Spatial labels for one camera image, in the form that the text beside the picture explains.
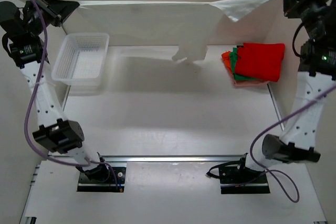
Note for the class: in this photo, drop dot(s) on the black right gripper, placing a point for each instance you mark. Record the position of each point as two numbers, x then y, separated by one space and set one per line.
293 0

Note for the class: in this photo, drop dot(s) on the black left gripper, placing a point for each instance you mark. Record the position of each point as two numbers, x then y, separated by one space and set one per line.
59 9

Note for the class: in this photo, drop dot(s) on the white t shirt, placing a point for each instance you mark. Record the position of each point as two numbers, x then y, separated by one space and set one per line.
191 26

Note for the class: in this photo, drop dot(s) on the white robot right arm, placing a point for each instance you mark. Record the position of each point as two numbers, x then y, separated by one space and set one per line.
316 77

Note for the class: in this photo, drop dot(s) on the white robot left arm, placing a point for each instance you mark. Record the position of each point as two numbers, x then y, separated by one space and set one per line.
45 122

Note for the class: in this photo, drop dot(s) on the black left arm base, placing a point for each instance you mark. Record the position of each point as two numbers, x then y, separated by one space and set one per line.
102 179

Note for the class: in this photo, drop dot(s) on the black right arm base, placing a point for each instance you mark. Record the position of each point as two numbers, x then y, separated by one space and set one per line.
236 179

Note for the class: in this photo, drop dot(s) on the white plastic basket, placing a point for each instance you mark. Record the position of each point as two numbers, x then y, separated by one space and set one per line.
81 59

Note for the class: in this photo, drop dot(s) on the red folded t shirt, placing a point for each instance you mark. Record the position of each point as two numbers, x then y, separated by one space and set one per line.
260 61

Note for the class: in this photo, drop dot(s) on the green folded t shirt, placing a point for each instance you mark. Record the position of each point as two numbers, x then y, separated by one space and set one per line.
233 57

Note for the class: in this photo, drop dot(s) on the orange folded t shirt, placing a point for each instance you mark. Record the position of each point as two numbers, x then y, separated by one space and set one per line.
226 61

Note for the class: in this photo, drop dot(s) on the pink folded t shirt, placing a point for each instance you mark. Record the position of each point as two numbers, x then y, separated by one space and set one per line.
248 83

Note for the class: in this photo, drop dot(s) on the aluminium table rail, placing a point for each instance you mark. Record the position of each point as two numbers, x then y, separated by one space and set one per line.
172 159

